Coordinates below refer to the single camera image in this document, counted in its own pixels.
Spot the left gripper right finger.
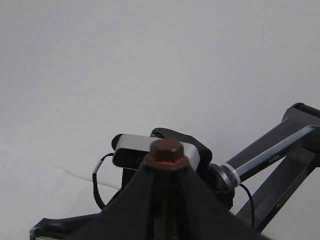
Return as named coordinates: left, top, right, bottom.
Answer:
left=174, top=162, right=272, bottom=240

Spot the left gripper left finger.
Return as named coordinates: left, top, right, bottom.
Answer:
left=29, top=158, right=156, bottom=240

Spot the rusty brown hex bolt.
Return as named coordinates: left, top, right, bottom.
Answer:
left=145, top=139, right=189, bottom=240

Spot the thin black cable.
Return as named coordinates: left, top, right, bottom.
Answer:
left=239, top=183, right=256, bottom=230

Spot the black cable with white tag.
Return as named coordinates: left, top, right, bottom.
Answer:
left=90, top=152, right=116, bottom=211

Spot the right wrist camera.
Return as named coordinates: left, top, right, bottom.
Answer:
left=110, top=133, right=201, bottom=174

